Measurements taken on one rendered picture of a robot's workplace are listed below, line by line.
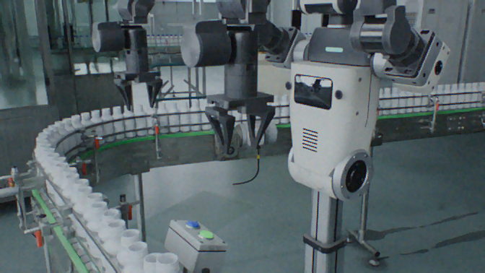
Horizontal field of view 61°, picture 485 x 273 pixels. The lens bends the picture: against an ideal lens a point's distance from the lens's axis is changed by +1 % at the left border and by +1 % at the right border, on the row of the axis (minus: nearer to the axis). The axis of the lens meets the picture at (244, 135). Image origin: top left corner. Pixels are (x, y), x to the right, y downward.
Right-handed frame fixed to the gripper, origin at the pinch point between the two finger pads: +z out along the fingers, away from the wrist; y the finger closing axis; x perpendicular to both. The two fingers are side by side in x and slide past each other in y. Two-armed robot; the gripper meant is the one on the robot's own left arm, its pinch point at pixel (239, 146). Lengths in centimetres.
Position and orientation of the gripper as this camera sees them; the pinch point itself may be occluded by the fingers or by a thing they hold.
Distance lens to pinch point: 71.8
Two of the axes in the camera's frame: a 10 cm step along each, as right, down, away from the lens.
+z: -0.1, 9.6, 2.7
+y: 8.1, -1.5, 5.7
